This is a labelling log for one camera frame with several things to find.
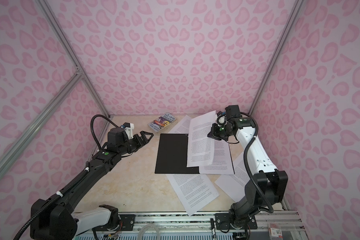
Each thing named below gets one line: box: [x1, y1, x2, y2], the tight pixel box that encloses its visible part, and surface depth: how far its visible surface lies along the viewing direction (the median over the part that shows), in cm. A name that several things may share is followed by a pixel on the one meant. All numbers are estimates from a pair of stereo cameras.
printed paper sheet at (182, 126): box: [168, 115, 192, 134], surface depth 116 cm
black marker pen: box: [210, 218, 217, 240], surface depth 73 cm
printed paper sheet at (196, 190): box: [166, 173, 220, 217], surface depth 86 cm
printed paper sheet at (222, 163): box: [198, 139, 235, 175], surface depth 93 cm
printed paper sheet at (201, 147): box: [187, 110, 217, 168], surface depth 84 cm
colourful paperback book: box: [148, 112, 177, 133], surface depth 116 cm
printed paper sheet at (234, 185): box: [214, 151, 251, 203], surface depth 90 cm
